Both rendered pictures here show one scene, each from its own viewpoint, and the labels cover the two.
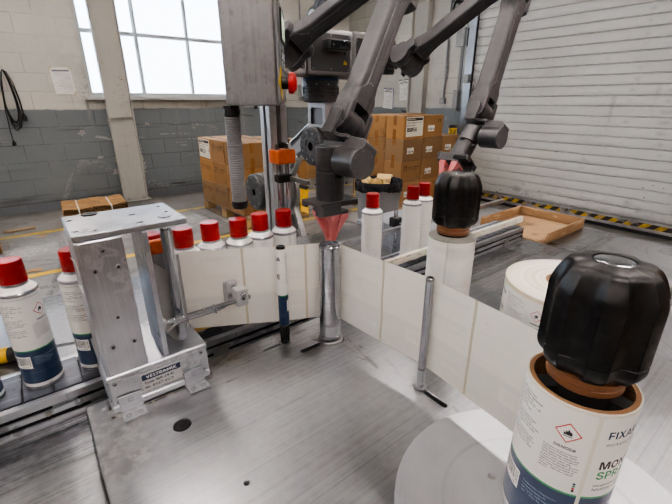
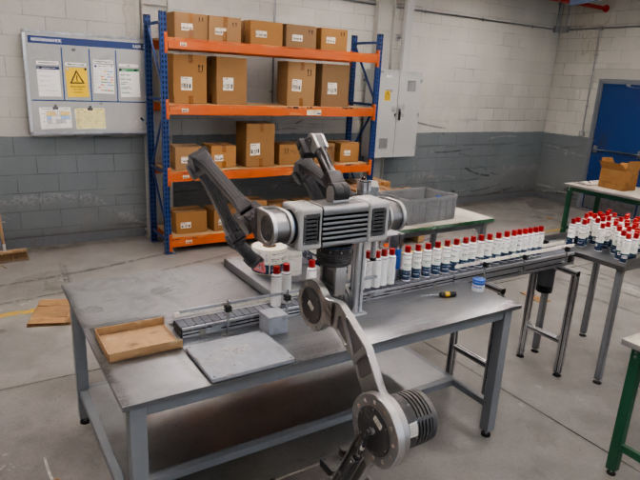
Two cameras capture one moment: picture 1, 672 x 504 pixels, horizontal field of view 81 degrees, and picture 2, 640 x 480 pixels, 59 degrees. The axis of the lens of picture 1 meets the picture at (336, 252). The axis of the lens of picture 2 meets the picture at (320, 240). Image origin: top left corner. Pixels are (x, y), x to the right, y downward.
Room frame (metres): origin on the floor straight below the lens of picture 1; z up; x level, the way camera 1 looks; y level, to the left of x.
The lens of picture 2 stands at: (3.57, 0.18, 1.96)
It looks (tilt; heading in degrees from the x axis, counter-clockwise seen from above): 16 degrees down; 185
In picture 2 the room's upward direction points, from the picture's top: 3 degrees clockwise
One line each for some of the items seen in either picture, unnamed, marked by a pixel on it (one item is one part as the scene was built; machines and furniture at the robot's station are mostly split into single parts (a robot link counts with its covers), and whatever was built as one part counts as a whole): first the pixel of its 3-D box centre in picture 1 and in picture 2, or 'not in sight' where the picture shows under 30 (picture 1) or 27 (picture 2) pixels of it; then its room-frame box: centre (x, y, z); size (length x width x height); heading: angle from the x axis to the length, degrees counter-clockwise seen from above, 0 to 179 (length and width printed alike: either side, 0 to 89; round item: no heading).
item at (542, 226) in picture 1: (531, 222); (138, 337); (1.48, -0.76, 0.85); 0.30 x 0.26 x 0.04; 128
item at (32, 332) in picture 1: (27, 323); (416, 261); (0.51, 0.46, 0.98); 0.05 x 0.05 x 0.20
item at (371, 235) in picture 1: (371, 233); (310, 279); (0.94, -0.09, 0.98); 0.05 x 0.05 x 0.20
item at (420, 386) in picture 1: (424, 335); not in sight; (0.49, -0.13, 0.97); 0.02 x 0.02 x 0.19
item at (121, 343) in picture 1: (139, 301); (388, 255); (0.53, 0.30, 1.01); 0.14 x 0.13 x 0.26; 128
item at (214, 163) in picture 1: (252, 176); not in sight; (4.75, 1.01, 0.45); 1.20 x 0.84 x 0.89; 40
